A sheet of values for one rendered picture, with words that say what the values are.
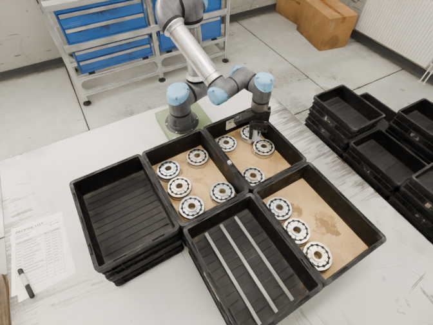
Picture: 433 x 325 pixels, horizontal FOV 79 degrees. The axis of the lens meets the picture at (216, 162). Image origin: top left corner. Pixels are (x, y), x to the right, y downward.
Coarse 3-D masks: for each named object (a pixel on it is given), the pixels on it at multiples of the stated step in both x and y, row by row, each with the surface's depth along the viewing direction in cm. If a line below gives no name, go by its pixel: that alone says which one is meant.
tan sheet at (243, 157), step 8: (240, 128) 136; (232, 136) 133; (240, 144) 130; (248, 144) 130; (240, 152) 127; (248, 152) 127; (232, 160) 124; (240, 160) 124; (248, 160) 124; (256, 160) 124; (264, 160) 124; (272, 160) 124; (280, 160) 124; (240, 168) 121; (264, 168) 121; (272, 168) 121; (280, 168) 121
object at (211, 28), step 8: (152, 0) 234; (208, 0) 259; (216, 0) 264; (208, 8) 265; (216, 8) 270; (216, 16) 277; (200, 24) 273; (208, 24) 277; (216, 24) 282; (160, 32) 257; (208, 32) 284; (216, 32) 289; (160, 40) 264; (168, 40) 268; (160, 48) 270; (168, 48) 275
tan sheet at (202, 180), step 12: (180, 156) 125; (156, 168) 120; (180, 168) 120; (192, 168) 120; (204, 168) 121; (216, 168) 121; (192, 180) 117; (204, 180) 117; (216, 180) 117; (192, 192) 113; (204, 192) 113; (204, 204) 109; (180, 216) 106
